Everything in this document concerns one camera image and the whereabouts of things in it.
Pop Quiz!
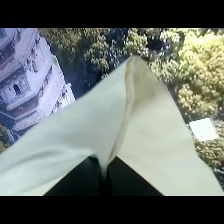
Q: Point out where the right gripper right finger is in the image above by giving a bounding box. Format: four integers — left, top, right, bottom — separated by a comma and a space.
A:
106, 156, 164, 197

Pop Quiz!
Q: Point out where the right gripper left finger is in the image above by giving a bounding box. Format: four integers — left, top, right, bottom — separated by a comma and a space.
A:
44, 156, 104, 197

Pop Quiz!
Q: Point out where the white garment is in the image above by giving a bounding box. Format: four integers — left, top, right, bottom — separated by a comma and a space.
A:
0, 54, 224, 197

